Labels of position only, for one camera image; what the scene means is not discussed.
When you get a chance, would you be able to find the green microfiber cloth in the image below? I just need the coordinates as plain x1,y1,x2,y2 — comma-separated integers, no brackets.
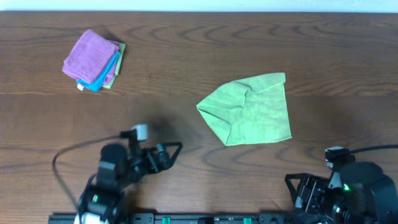
197,72,292,146

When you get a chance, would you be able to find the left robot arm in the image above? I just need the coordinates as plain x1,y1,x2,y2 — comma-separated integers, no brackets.
75,138,183,223

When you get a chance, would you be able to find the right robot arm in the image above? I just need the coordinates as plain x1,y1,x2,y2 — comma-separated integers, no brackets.
285,162,397,224

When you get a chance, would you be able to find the purple folded cloth lower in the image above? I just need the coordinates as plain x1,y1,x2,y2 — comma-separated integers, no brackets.
103,40,119,85

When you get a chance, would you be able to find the purple folded cloth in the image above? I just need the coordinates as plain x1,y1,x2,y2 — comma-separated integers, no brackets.
62,30,119,83
103,40,119,85

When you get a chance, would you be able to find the blue folded cloth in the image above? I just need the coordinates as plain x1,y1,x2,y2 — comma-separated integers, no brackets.
77,51,120,92

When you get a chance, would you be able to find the purple folded cloth top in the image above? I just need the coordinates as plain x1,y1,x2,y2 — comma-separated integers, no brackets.
62,30,119,83

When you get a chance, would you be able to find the green folded cloth bottom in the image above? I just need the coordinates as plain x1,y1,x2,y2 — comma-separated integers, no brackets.
102,42,126,89

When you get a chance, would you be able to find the left black cable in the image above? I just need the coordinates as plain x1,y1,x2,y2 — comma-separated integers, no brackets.
52,134,130,212

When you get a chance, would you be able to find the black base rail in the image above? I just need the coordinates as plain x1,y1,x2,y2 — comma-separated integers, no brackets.
47,213,294,224

